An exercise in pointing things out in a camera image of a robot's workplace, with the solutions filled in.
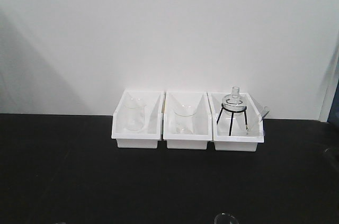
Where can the glass beaker in middle bin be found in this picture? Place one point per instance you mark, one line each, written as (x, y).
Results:
(184, 115)

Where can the glass beaker in bin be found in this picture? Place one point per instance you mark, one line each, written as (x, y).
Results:
(135, 114)
(184, 115)

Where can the middle white storage bin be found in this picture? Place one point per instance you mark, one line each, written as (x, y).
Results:
(202, 121)

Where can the white storage bin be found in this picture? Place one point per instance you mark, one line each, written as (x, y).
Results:
(151, 133)
(239, 139)
(202, 121)

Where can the glass beaker in left bin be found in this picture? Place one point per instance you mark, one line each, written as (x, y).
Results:
(135, 114)

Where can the left white storage bin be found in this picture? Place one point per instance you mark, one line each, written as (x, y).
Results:
(151, 133)

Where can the round glass flask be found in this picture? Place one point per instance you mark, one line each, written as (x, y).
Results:
(234, 103)

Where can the right white storage bin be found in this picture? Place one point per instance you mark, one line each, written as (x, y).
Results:
(239, 139)

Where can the clear glass test tube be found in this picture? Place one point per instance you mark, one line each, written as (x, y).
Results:
(262, 114)

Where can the glass beaker front right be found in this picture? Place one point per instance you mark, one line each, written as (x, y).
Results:
(225, 218)

